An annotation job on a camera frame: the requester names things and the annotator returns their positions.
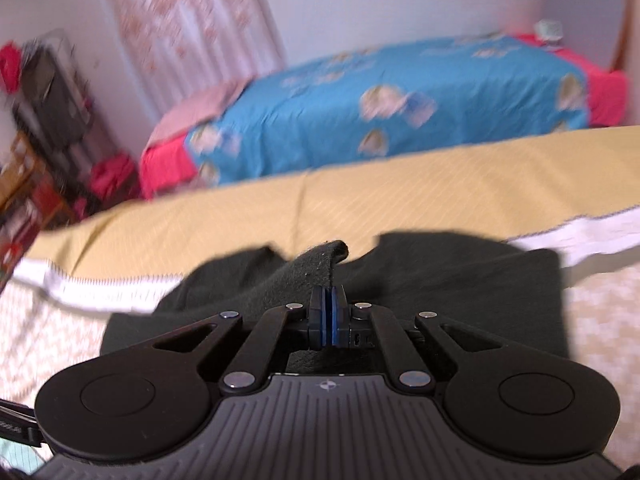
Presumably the red bed sheet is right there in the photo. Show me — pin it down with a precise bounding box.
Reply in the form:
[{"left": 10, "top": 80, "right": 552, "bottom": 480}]
[{"left": 138, "top": 32, "right": 630, "bottom": 201}]

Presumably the small white object on bed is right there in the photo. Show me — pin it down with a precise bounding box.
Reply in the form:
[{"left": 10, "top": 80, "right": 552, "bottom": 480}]
[{"left": 534, "top": 20, "right": 564, "bottom": 44}]

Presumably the pink pillow cloth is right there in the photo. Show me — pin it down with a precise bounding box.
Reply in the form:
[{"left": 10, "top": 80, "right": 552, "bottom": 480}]
[{"left": 145, "top": 79, "right": 252, "bottom": 150}]

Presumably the dark green knit sweater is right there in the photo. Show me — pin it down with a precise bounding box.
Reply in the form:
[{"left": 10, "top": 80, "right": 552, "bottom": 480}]
[{"left": 100, "top": 232, "right": 570, "bottom": 358}]

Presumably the wooden shelf unit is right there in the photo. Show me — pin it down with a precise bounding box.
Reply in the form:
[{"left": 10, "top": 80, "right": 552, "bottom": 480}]
[{"left": 1, "top": 131, "right": 77, "bottom": 288}]

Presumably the pink floral curtain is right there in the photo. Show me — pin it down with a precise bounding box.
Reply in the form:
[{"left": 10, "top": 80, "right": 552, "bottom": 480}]
[{"left": 108, "top": 0, "right": 283, "bottom": 116}]

